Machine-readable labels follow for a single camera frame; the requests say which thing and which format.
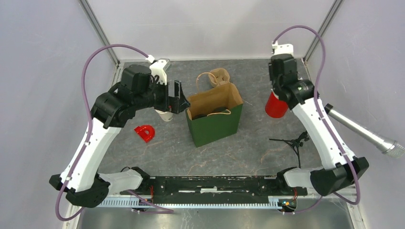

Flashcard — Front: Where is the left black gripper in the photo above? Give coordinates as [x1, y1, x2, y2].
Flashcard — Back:
[134, 76, 191, 114]

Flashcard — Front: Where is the stack of white paper cups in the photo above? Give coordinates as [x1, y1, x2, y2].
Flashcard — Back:
[155, 110, 173, 122]

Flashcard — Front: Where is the green paper bag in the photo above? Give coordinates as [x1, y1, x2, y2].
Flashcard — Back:
[186, 83, 244, 147]

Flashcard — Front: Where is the stack of cardboard cup carriers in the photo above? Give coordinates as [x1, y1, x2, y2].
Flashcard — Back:
[208, 68, 230, 87]

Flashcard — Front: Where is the single black lid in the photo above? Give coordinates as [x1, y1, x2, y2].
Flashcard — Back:
[212, 107, 230, 114]

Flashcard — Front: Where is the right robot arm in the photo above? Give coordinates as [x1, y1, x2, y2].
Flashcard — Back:
[268, 53, 369, 196]

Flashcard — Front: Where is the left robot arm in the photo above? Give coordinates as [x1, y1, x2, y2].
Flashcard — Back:
[49, 59, 190, 208]

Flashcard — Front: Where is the red D-shaped object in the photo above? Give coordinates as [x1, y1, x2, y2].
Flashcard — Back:
[134, 125, 155, 143]

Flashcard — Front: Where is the red cup holder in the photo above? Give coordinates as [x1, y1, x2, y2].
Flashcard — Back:
[265, 91, 288, 118]

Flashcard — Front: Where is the silver microphone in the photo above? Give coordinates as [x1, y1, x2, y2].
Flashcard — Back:
[324, 104, 405, 158]

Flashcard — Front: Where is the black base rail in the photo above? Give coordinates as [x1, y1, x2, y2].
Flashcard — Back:
[135, 176, 308, 204]

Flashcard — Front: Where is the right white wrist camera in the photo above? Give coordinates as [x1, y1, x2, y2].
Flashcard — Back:
[272, 41, 294, 56]

